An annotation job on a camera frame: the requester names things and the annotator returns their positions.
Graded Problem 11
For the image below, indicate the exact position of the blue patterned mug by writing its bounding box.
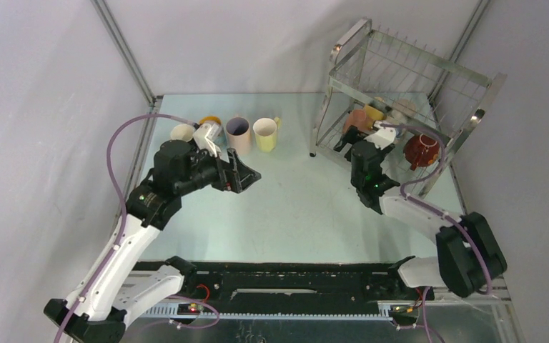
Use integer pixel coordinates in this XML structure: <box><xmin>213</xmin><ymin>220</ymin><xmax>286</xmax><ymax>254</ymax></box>
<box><xmin>199</xmin><ymin>116</ymin><xmax>225</xmax><ymax>147</ymax></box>

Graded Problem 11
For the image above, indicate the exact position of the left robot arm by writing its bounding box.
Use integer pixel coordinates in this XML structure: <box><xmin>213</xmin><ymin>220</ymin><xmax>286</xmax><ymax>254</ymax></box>
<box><xmin>44</xmin><ymin>140</ymin><xmax>261</xmax><ymax>342</ymax></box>

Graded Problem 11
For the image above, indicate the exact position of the salmon pink cup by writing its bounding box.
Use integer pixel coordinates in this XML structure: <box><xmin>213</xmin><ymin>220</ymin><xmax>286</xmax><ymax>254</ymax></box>
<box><xmin>342</xmin><ymin>109</ymin><xmax>373</xmax><ymax>134</ymax></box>

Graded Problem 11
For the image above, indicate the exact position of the metal dish rack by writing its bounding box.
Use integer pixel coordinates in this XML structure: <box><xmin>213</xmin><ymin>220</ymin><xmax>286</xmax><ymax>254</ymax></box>
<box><xmin>309</xmin><ymin>18</ymin><xmax>507</xmax><ymax>197</ymax></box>

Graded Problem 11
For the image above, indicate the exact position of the beige cup in rack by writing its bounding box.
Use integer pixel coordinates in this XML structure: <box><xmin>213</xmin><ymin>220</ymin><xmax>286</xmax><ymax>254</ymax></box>
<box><xmin>387</xmin><ymin>99</ymin><xmax>417</xmax><ymax>125</ymax></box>

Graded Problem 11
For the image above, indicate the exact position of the aluminium frame post left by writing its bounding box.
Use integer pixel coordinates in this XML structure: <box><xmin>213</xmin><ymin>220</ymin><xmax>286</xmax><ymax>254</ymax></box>
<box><xmin>90</xmin><ymin>0</ymin><xmax>156</xmax><ymax>106</ymax></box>

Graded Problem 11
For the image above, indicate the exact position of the aluminium frame post right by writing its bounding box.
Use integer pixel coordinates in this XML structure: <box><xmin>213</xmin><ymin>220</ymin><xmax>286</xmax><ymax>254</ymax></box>
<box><xmin>429</xmin><ymin>0</ymin><xmax>493</xmax><ymax>100</ymax></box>

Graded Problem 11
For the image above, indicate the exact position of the aluminium frame post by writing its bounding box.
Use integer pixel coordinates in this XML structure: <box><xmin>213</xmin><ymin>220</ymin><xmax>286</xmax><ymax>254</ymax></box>
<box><xmin>429</xmin><ymin>0</ymin><xmax>493</xmax><ymax>100</ymax></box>
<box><xmin>90</xmin><ymin>0</ymin><xmax>156</xmax><ymax>106</ymax></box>

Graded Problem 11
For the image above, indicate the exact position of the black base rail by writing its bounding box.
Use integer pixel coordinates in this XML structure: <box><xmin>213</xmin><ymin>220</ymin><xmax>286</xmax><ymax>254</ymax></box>
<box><xmin>132</xmin><ymin>257</ymin><xmax>450</xmax><ymax>317</ymax></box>

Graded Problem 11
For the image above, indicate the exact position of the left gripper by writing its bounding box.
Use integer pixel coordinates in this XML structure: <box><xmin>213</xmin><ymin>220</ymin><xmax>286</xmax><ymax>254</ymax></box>
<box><xmin>175</xmin><ymin>143</ymin><xmax>260</xmax><ymax>197</ymax></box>

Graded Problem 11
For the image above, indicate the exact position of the dark red mug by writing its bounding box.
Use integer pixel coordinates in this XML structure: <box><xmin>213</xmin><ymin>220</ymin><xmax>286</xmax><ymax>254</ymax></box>
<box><xmin>403</xmin><ymin>134</ymin><xmax>440</xmax><ymax>171</ymax></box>

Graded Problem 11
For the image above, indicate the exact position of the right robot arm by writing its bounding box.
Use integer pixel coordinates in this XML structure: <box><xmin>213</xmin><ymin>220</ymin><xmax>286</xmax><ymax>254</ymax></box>
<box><xmin>334</xmin><ymin>121</ymin><xmax>508</xmax><ymax>299</ymax></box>

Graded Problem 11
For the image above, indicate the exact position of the pale pink cup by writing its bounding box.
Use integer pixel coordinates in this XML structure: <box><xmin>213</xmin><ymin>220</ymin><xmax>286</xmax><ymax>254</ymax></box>
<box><xmin>224</xmin><ymin>116</ymin><xmax>252</xmax><ymax>156</ymax></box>

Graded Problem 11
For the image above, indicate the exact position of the orange yellow cup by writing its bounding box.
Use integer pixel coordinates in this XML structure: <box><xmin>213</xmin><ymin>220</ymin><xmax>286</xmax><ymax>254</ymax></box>
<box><xmin>363</xmin><ymin>96</ymin><xmax>390</xmax><ymax>121</ymax></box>

